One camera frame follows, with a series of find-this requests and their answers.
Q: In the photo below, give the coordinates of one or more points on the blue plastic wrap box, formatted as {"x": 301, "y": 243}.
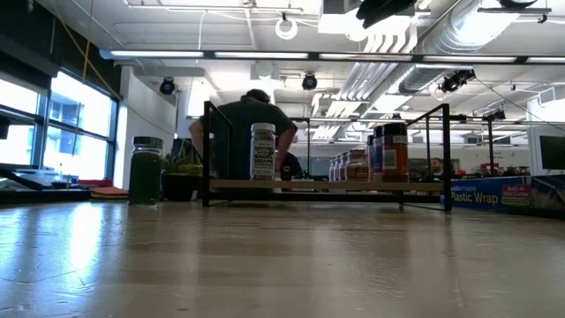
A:
{"x": 485, "y": 196}

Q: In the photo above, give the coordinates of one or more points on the black metal wood shelf rack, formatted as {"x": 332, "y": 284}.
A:
{"x": 318, "y": 185}

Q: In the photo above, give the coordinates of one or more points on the distant person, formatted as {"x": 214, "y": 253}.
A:
{"x": 437, "y": 165}

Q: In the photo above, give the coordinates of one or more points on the black lid purple spice jar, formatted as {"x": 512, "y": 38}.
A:
{"x": 377, "y": 154}

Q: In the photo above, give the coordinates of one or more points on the black pole stand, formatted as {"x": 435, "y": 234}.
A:
{"x": 491, "y": 146}

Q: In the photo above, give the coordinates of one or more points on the black ceiling spotlight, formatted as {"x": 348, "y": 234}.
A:
{"x": 309, "y": 81}
{"x": 167, "y": 86}

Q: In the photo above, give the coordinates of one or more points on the black lid orange spice jar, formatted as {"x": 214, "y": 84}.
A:
{"x": 395, "y": 154}

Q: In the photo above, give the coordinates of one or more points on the black monitor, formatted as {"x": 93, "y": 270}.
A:
{"x": 552, "y": 152}

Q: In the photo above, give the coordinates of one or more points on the white lid bagel seasoning jar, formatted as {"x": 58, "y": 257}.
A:
{"x": 262, "y": 159}

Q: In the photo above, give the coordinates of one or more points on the black ceiling camera rig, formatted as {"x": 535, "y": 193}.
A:
{"x": 454, "y": 80}

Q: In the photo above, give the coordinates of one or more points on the black ceiling fixture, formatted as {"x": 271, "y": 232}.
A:
{"x": 516, "y": 3}

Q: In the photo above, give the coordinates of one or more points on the long ceiling light rail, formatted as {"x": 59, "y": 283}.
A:
{"x": 313, "y": 56}

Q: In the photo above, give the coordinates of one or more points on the black table frame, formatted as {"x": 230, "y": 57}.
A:
{"x": 53, "y": 196}

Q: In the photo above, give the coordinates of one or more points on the green lid spice jar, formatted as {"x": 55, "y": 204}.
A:
{"x": 145, "y": 176}

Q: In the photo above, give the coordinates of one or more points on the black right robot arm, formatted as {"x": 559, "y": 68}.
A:
{"x": 384, "y": 11}

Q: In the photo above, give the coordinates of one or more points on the potted succulent plant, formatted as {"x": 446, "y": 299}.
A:
{"x": 181, "y": 187}

